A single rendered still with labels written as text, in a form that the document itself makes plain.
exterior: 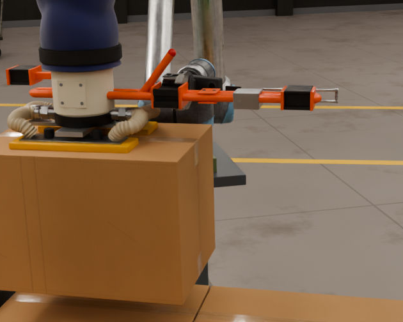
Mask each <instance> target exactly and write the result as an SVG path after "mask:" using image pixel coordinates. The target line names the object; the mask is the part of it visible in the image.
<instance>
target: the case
mask: <svg viewBox="0 0 403 322"><path fill-rule="evenodd" d="M22 135H23V134H21V133H19V132H16V131H13V130H12V129H11V128H9V129H7V130H6V131H4V132H2V133H0V290H1V291H16V292H25V293H40V294H48V295H63V296H78V297H87V298H101V299H110V300H125V301H133V302H148V303H163V304H172V305H183V304H184V302H185V300H186V299H187V297H188V295H189V294H190V292H191V290H192V288H193V286H194V285H195V283H196V281H197V280H198V277H199V276H200V274H201V272H202V271H203V269H204V267H205V265H206V264H207V262H208V260H209V258H210V257H211V255H212V253H213V251H214V249H215V248H216V244H215V220H214V171H213V146H212V125H208V124H185V123H158V127H157V128H156V129H155V130H154V131H153V132H152V133H151V134H150V135H127V136H126V137H133V138H138V142H139V143H138V145H137V146H136V147H134V148H133V149H132V150H131V151H130V152H128V153H96V152H78V151H45V150H28V149H10V148H9V142H11V141H13V140H15V139H16V138H18V137H20V136H22Z"/></svg>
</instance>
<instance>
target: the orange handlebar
mask: <svg viewBox="0 0 403 322"><path fill-rule="evenodd" d="M35 78H36V79H51V72H35ZM220 90H221V89H219V88H203V89H201V90H186V93H182V101H194V102H198V103H199V104H217V103H218V102H233V92H234V91H220ZM127 91H131V92H127ZM132 91H133V92H132ZM134 91H137V92H134ZM139 91H140V89H113V91H108V93H107V99H109V100H151V90H150V91H149V92H139ZM29 94H30V95H31V96H32V97H34V98H53V95H52V88H48V87H39V88H33V89H31V90H30V91H29ZM321 99H322V97H321V95H320V94H318V93H315V95H314V99H313V102H314V103H315V104H316V103H319V102H320V101H321ZM258 100H259V102H260V103H278V104H280V103H281V92H276V91H263V92H262V94H261V95H259V99H258Z"/></svg>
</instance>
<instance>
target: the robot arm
mask: <svg viewBox="0 0 403 322"><path fill-rule="evenodd" d="M174 3H175V0H148V23H147V36H146V60H145V82H146V81H147V80H148V78H149V77H150V76H151V74H152V73H153V72H154V70H155V69H156V68H157V66H158V64H159V63H160V62H161V61H162V59H163V57H164V56H165V55H166V53H167V52H168V51H169V50H170V49H172V48H173V19H174ZM191 17H192V27H193V46H194V60H192V61H190V62H189V63H188V65H186V66H185V67H183V68H182V69H180V70H179V71H178V73H171V67H172V60H171V62H170V63H169V65H168V66H167V67H166V69H165V70H164V71H163V73H162V74H161V76H160V77H159V78H158V80H157V81H156V83H158V82H161V85H162V83H163V82H174V83H175V84H183V83H185V82H188V90H201V89H203V88H219V89H221V90H220V91H225V86H235V85H233V84H230V79H229V78H228V77H227V76H225V57H224V40H223V7H222V0H191ZM156 83H155V84H156ZM148 104H151V100H138V107H141V106H144V105H148ZM160 110H161V111H160V115H158V117H156V118H152V119H149V120H148V121H156V122H158V123H185V124H208V125H212V126H213V125H214V124H222V123H231V122H232V121H233V116H234V109H233V102H218V103H217V104H211V103H198V102H194V101H189V103H188V104H187V105H185V106H184V107H183V108H182V109H179V108H160Z"/></svg>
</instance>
